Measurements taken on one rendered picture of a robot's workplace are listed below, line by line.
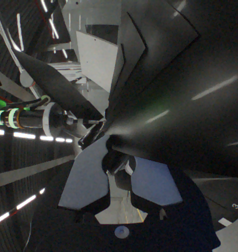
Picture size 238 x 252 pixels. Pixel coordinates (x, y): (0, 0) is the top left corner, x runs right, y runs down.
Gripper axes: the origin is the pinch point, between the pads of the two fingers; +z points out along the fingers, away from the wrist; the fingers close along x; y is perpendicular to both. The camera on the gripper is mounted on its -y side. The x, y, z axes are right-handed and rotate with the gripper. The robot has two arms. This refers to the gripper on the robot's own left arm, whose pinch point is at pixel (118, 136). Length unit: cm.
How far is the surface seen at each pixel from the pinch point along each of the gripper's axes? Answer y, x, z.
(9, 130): 195, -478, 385
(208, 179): 11.3, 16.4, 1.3
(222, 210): 16.1, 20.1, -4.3
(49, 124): 2.3, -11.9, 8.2
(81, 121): 3.1, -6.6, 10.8
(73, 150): 721, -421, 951
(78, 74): -2, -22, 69
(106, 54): -10.7, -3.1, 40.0
